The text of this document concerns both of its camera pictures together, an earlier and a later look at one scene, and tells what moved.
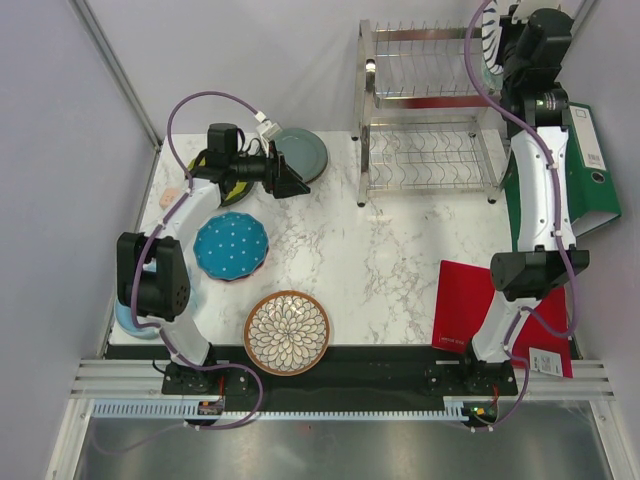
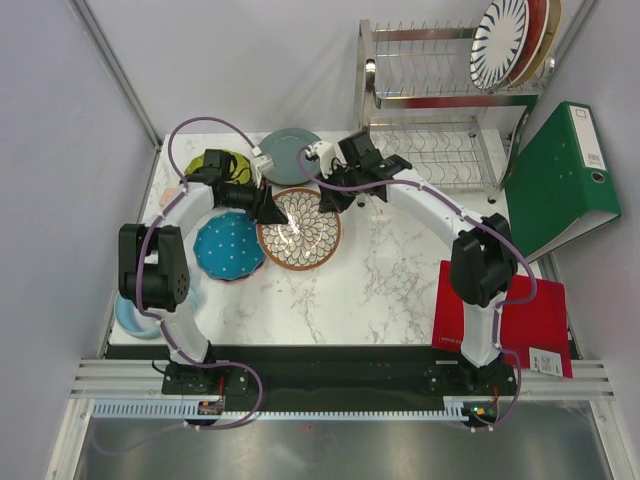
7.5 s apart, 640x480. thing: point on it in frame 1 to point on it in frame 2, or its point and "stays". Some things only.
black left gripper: x=279 y=178 to x=267 y=213
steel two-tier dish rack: x=424 y=125 stays
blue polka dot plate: x=231 y=245 stays
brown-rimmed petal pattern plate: x=286 y=333 to x=309 y=240
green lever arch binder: x=592 y=199 stays
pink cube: x=169 y=195 stays
